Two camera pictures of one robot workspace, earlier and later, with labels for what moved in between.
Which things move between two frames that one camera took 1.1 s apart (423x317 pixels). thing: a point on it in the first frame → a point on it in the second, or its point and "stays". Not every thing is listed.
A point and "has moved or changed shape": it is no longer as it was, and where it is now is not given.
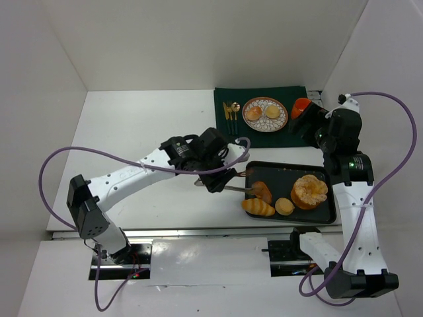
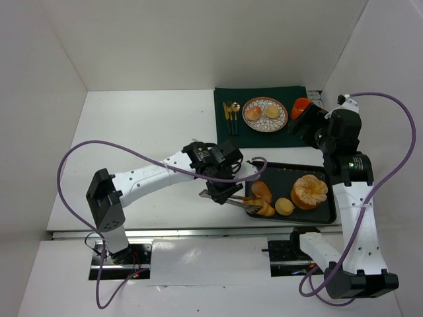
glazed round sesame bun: (254, 113) stays
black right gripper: (304, 118) stays
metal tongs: (240, 174) has moved or changed shape
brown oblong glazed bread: (260, 189) stays
